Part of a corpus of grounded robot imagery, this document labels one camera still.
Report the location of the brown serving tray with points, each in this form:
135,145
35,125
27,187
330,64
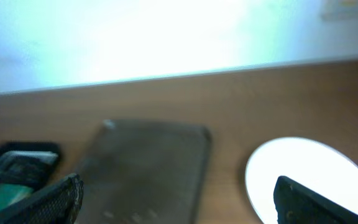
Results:
144,171

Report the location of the black soapy water tray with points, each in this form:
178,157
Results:
28,163

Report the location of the pink plate with red stain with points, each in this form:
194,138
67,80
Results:
313,164

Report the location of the green yellow sponge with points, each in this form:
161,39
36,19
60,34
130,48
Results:
12,193

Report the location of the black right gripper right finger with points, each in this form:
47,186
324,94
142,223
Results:
296,203

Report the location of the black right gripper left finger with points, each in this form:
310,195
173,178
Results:
57,203

